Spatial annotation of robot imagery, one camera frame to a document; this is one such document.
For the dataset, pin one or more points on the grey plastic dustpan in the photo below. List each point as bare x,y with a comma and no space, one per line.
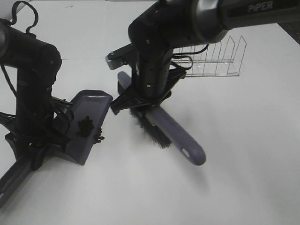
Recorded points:
92,103

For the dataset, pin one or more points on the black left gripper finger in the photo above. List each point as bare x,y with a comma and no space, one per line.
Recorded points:
38,153

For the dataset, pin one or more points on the pile of coffee beans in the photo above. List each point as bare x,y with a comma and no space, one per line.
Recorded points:
86,127

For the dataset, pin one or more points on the grey hand brush black bristles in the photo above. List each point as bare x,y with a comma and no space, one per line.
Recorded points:
164,130

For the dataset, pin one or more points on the metal wire dish rack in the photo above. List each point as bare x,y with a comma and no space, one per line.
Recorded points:
222,59

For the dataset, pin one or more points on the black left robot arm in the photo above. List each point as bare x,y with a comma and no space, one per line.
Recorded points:
30,67

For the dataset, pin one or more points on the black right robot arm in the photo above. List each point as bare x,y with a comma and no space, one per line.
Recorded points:
171,24

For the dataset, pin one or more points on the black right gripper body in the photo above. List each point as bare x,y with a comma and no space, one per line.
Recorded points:
155,74

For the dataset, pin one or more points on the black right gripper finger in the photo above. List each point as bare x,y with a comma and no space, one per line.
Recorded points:
126,100
161,99

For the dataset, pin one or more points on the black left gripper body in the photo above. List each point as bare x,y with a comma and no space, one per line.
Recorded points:
26,127

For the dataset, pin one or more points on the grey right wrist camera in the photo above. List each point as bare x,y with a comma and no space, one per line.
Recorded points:
125,55

